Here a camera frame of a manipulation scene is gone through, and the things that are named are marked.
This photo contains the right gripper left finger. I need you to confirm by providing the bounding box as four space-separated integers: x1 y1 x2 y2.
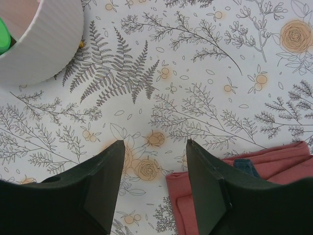
0 141 125 235

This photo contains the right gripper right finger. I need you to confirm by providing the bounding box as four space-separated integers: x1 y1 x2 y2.
186 140 313 235

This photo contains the white round organizer container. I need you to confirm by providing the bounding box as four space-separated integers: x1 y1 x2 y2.
0 0 84 85

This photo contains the red cloth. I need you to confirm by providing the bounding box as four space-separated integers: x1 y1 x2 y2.
166 141 313 235

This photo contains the floral table mat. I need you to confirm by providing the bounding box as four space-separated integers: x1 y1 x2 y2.
0 0 313 235

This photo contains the green highlighter in organizer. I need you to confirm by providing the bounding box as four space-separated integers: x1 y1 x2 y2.
0 19 11 54

